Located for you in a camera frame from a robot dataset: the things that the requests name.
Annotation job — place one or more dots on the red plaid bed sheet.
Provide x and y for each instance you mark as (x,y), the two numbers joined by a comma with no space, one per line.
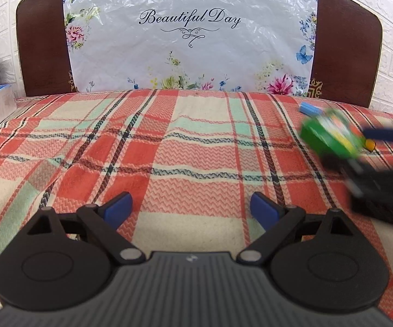
(191,161)

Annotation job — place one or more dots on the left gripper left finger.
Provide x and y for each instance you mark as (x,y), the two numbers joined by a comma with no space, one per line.
(59,260)

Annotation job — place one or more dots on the green carton box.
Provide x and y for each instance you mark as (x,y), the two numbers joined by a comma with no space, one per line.
(331,133)

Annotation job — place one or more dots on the white floral plastic bag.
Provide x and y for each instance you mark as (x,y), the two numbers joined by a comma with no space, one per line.
(214,45)

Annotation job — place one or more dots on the small blue object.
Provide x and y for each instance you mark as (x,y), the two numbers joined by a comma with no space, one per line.
(310,110)

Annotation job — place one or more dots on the brown wooden headboard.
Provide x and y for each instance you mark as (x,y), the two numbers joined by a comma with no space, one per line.
(349,41)

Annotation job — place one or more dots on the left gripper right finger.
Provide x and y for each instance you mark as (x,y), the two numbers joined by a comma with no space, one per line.
(322,262)

